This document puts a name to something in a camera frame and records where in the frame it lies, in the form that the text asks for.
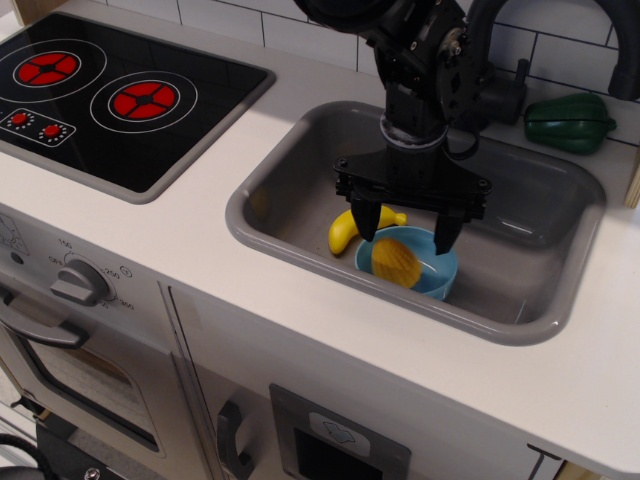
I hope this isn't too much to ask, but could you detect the red stove knob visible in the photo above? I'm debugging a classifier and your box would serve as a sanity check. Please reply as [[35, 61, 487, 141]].
[[42, 124, 62, 139], [11, 112, 29, 126]]

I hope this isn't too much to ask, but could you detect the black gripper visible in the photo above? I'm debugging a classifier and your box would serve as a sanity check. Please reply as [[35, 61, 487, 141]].
[[333, 136, 490, 255]]

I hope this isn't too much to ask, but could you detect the yellow toy corn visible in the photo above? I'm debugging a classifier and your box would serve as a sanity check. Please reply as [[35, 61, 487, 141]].
[[371, 237, 422, 288]]

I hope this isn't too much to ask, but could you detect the black cable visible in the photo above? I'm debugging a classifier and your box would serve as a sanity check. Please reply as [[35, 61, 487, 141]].
[[0, 432, 51, 480]]

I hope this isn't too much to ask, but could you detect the black toy stovetop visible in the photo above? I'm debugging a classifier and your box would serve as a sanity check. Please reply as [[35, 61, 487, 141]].
[[1, 13, 276, 204]]

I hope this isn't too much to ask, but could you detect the black toy faucet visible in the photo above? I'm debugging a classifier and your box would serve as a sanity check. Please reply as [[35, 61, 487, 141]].
[[467, 0, 639, 125]]

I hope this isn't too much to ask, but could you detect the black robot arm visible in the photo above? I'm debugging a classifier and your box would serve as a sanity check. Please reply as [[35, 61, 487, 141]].
[[297, 1, 492, 255]]

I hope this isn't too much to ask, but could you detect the grey sink basin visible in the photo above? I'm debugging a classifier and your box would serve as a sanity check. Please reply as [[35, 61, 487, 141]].
[[226, 101, 605, 345]]

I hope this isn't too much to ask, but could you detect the grey oven knob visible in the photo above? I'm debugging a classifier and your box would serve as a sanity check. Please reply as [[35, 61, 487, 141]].
[[50, 259, 110, 306]]

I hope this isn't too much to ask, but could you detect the toy oven door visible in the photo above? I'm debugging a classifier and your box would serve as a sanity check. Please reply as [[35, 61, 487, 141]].
[[0, 279, 211, 480]]

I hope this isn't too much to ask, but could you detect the red stove knob right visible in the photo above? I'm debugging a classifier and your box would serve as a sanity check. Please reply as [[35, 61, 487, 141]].
[[42, 124, 62, 139]]

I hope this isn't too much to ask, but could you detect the red stove knob left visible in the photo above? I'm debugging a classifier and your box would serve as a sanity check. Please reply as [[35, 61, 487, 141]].
[[11, 112, 29, 126]]

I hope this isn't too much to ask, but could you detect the grey oven door handle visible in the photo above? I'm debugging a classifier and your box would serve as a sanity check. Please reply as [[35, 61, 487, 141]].
[[1, 286, 89, 350]]

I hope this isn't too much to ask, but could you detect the grey cabinet door handle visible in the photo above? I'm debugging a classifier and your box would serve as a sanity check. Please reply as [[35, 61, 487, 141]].
[[216, 400, 255, 480]]

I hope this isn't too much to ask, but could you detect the yellow toy banana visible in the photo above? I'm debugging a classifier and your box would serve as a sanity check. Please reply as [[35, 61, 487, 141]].
[[328, 205, 408, 256]]

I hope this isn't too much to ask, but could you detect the green toy bell pepper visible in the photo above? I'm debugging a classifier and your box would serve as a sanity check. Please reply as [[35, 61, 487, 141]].
[[524, 93, 617, 155]]

